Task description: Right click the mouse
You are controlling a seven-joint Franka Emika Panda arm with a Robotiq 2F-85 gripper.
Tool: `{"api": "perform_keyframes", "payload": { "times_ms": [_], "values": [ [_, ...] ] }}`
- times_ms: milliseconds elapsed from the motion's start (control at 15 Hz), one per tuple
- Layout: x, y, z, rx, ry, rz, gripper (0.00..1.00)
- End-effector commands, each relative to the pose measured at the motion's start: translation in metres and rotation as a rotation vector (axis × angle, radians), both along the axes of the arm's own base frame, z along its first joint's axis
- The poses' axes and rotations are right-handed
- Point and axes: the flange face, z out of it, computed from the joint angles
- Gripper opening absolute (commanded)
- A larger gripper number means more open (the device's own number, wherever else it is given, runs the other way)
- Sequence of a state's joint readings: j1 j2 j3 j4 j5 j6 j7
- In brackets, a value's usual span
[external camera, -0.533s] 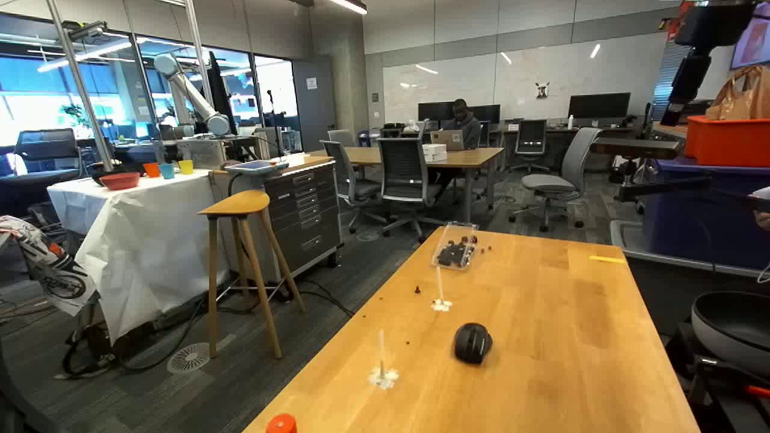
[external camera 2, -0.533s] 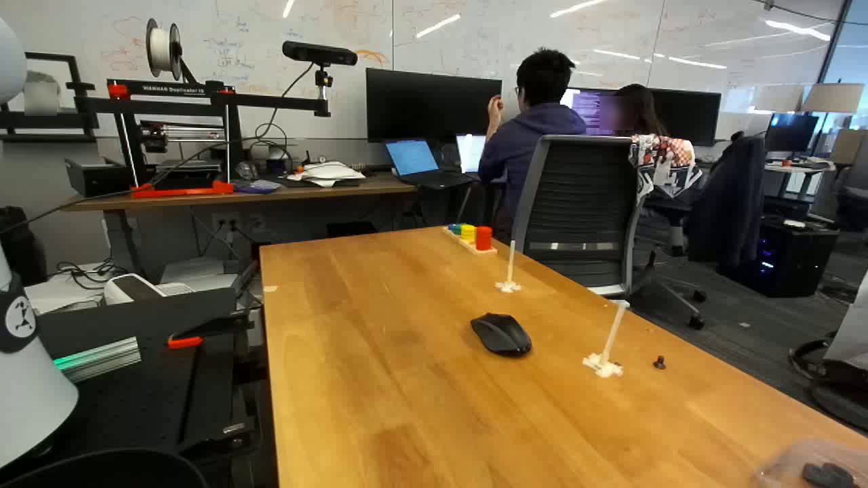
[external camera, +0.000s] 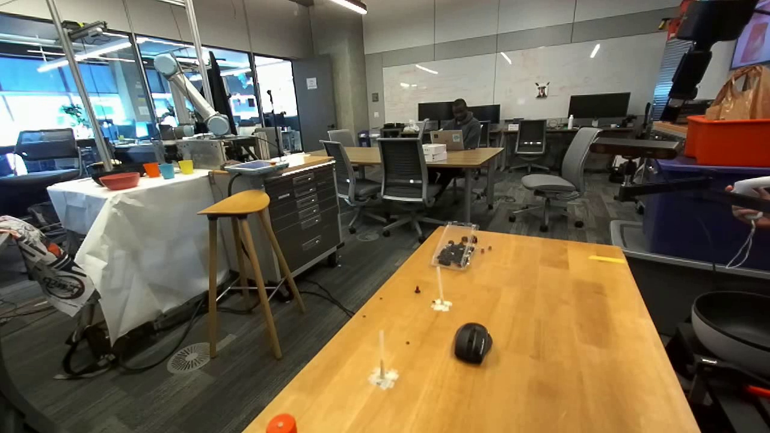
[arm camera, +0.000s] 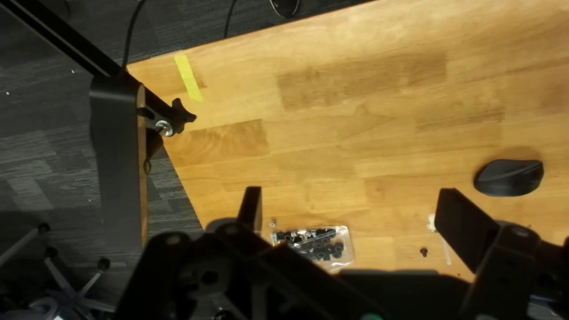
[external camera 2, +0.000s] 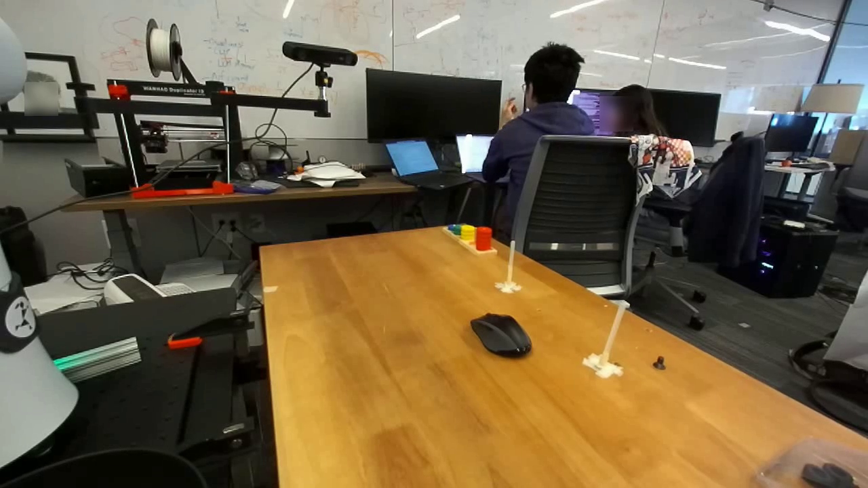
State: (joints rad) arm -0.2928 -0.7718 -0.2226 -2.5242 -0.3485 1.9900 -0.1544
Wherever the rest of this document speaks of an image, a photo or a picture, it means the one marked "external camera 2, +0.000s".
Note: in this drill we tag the black computer mouse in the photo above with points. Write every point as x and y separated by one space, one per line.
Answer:
499 334

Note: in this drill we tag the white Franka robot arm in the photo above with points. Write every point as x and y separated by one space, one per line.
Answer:
30 396

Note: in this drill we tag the green toy block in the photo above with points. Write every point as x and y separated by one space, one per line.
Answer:
453 229

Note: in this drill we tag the yellow toy block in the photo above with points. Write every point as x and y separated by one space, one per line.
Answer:
468 233

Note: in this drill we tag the red toy block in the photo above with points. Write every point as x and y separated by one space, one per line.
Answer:
483 240

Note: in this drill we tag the open laptop with blue screen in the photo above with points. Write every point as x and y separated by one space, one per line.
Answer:
414 158

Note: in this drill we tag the open laptop with white screen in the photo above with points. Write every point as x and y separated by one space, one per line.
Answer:
473 154

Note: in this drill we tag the stack of white papers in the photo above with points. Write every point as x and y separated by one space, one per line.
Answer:
327 175

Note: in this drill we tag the large black monitor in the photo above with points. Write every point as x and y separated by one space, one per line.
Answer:
431 103

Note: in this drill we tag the person in blue hoodie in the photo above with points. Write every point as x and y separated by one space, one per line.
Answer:
532 136

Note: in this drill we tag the grey mesh office chair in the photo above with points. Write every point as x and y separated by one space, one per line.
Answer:
578 206

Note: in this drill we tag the white tape piece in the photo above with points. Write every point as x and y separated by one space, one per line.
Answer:
270 288

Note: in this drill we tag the wooden side desk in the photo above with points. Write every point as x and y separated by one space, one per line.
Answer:
252 197

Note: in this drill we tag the monitor with purple screen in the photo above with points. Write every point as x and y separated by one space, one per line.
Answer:
593 107

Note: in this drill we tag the person with long dark hair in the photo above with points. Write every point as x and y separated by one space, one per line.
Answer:
636 109

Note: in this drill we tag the small black screw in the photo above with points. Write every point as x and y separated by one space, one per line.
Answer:
659 365

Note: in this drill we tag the black wide monitor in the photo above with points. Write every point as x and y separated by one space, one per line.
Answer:
689 111

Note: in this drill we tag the black and orange 3D printer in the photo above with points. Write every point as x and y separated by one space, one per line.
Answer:
179 99

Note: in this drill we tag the black office chair with jacket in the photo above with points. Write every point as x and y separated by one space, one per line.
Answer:
730 205

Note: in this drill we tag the white filament spool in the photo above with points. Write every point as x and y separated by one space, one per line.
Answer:
163 46

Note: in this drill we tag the black computer tower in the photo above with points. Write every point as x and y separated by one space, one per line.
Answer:
795 258

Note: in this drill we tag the small distant monitor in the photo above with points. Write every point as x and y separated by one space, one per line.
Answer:
791 130

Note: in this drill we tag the framed portrait picture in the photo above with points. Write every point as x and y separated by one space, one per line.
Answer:
41 91

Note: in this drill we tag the clear plastic container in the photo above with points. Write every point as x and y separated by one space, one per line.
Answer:
795 467

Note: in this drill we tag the beige lamp shade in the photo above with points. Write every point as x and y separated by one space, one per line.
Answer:
833 99

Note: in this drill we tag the black bar camera on stand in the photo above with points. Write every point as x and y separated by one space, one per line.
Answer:
317 53

